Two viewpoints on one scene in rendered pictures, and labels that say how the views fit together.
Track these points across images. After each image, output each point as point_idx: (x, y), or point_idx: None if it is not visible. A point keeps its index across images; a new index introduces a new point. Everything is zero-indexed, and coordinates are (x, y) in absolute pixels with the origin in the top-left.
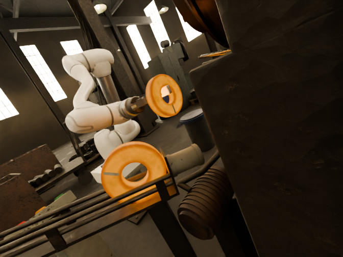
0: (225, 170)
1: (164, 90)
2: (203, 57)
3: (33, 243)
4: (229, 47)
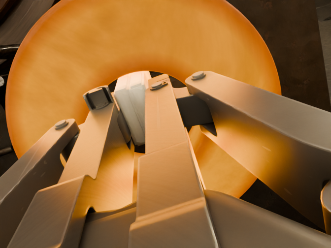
0: (323, 59)
1: (148, 74)
2: (6, 52)
3: None
4: (3, 63)
